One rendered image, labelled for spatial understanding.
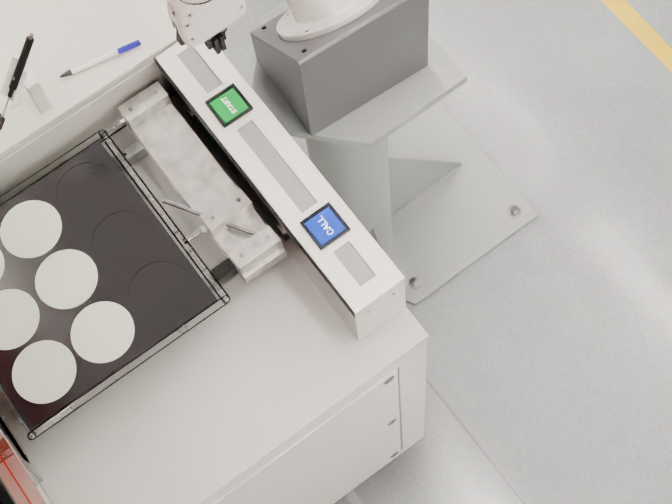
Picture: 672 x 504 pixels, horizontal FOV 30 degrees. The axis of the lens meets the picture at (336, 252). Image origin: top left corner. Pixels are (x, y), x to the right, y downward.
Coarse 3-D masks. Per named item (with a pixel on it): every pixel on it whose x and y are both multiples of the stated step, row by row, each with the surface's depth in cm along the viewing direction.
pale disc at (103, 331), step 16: (96, 304) 195; (112, 304) 195; (80, 320) 195; (96, 320) 194; (112, 320) 194; (128, 320) 194; (80, 336) 194; (96, 336) 194; (112, 336) 193; (128, 336) 193; (80, 352) 193; (96, 352) 193; (112, 352) 192
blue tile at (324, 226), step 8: (328, 208) 192; (320, 216) 191; (328, 216) 191; (312, 224) 191; (320, 224) 191; (328, 224) 191; (336, 224) 191; (312, 232) 191; (320, 232) 190; (328, 232) 190; (336, 232) 190; (320, 240) 190; (328, 240) 190
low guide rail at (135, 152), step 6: (132, 144) 210; (138, 144) 210; (126, 150) 210; (132, 150) 210; (138, 150) 210; (144, 150) 211; (114, 156) 210; (126, 156) 210; (132, 156) 210; (138, 156) 211; (144, 156) 212; (132, 162) 211; (120, 168) 210
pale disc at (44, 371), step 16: (32, 352) 193; (48, 352) 193; (64, 352) 193; (16, 368) 192; (32, 368) 192; (48, 368) 192; (64, 368) 192; (16, 384) 192; (32, 384) 191; (48, 384) 191; (64, 384) 191; (32, 400) 190; (48, 400) 190
